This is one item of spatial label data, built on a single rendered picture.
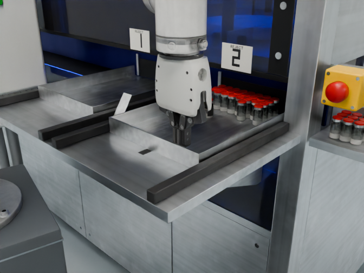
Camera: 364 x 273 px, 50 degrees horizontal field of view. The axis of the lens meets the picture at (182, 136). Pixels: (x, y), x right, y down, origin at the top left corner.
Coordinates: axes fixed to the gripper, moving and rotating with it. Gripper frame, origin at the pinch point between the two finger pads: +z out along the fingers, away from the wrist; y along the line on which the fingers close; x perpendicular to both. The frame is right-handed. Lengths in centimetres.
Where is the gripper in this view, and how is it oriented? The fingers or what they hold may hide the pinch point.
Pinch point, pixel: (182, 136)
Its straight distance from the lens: 71.6
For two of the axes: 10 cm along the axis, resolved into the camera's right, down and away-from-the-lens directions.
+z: 0.1, 9.2, 4.0
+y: -7.2, -2.7, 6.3
